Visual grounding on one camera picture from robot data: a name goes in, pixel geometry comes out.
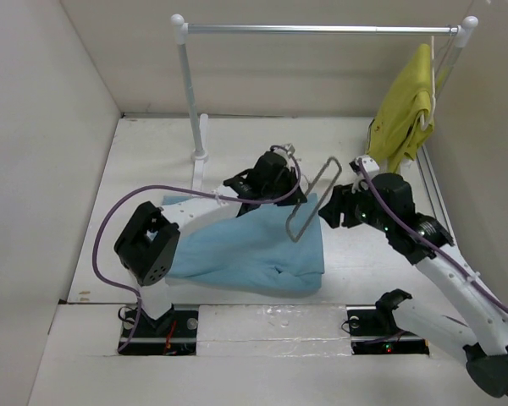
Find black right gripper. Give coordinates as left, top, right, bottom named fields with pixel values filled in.
left=317, top=177, right=393, bottom=233

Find silver metal hanger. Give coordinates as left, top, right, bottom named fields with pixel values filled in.
left=284, top=156, right=343, bottom=243

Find light blue trousers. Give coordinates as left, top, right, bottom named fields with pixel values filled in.
left=166, top=205, right=324, bottom=296

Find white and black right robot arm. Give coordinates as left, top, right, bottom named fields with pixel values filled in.
left=318, top=173, right=508, bottom=398

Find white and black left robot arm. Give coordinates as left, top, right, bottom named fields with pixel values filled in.
left=113, top=144, right=307, bottom=288

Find white plastic hanger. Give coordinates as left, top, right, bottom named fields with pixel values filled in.
left=419, top=36, right=436, bottom=132

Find yellow-green garment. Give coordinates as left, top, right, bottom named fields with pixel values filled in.
left=366, top=44, right=434, bottom=173

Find silver and white clothes rack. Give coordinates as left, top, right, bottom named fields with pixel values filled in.
left=170, top=14, right=478, bottom=190

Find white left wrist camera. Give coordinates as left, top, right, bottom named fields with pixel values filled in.
left=271, top=144, right=295, bottom=165

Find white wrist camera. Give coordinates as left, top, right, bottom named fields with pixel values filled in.
left=349, top=155, right=380, bottom=189
left=271, top=144, right=295, bottom=165

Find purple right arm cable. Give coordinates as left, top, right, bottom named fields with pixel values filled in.
left=357, top=162, right=508, bottom=406

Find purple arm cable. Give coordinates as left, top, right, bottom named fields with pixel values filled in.
left=91, top=145, right=301, bottom=354
left=357, top=162, right=508, bottom=406

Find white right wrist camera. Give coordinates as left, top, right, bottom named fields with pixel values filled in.
left=349, top=155, right=380, bottom=189

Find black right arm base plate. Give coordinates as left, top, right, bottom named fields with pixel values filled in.
left=340, top=289, right=430, bottom=355

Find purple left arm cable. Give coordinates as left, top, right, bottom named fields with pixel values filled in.
left=91, top=145, right=301, bottom=354

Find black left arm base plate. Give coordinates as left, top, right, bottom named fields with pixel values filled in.
left=118, top=305, right=199, bottom=356

